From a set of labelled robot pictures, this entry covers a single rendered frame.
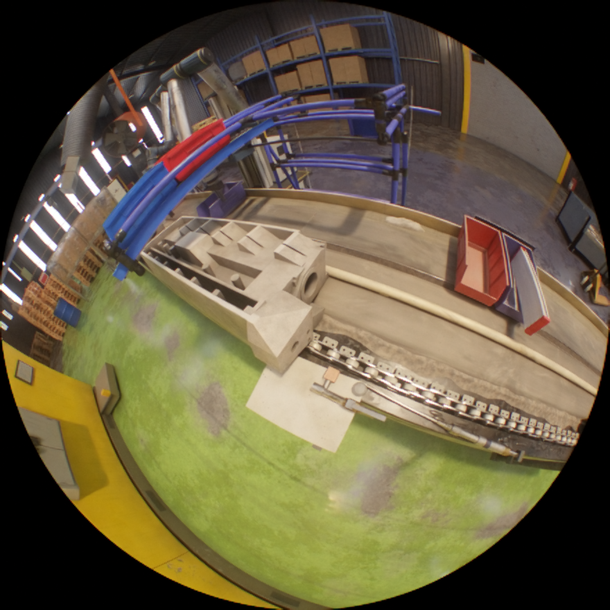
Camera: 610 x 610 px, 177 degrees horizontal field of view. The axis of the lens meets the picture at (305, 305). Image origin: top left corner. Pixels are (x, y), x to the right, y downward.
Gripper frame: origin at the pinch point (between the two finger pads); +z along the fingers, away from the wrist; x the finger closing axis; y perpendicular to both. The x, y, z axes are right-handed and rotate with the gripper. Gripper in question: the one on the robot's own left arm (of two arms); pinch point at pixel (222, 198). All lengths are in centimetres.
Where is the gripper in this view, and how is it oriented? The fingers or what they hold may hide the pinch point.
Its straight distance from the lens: 139.1
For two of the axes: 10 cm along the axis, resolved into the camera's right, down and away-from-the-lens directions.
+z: 2.1, 4.8, 8.5
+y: -4.9, 8.1, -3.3
